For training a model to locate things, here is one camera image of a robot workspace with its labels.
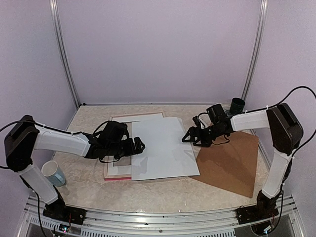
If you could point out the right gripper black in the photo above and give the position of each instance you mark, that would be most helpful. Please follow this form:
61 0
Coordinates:
193 130

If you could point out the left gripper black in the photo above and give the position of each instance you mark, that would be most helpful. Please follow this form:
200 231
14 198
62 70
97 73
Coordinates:
131 149

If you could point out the white mat board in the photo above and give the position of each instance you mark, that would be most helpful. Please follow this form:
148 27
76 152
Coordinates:
123 168

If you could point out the landscape photo print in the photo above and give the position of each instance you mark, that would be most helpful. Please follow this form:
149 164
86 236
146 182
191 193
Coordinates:
165 155

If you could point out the wooden picture frame pink edge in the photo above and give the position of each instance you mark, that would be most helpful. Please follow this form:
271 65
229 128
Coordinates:
116 175

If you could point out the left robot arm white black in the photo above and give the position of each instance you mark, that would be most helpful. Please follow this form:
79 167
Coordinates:
28 135

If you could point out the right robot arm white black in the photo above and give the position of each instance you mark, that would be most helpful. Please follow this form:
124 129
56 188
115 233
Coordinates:
286 132

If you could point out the brown backing board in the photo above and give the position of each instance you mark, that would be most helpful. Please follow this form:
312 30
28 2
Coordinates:
230 166

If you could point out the white round coaster plate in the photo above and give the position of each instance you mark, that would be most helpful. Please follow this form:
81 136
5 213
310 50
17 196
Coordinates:
226 108

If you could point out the dark green cup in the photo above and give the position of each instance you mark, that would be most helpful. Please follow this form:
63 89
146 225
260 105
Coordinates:
237 106

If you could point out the light blue mug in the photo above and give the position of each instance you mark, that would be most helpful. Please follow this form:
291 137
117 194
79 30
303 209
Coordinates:
53 173

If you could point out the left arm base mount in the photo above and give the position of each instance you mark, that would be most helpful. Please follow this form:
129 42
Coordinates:
58 210

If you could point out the front aluminium rail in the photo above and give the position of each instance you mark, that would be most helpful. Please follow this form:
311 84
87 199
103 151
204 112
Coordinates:
105 223

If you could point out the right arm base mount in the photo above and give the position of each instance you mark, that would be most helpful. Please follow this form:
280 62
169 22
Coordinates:
256 212

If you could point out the right aluminium post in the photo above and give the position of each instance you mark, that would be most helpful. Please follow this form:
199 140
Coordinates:
256 48

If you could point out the aluminium post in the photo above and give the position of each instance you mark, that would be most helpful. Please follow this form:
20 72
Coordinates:
62 51
256 48

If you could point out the left aluminium post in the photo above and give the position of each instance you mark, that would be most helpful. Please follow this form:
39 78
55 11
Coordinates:
62 51

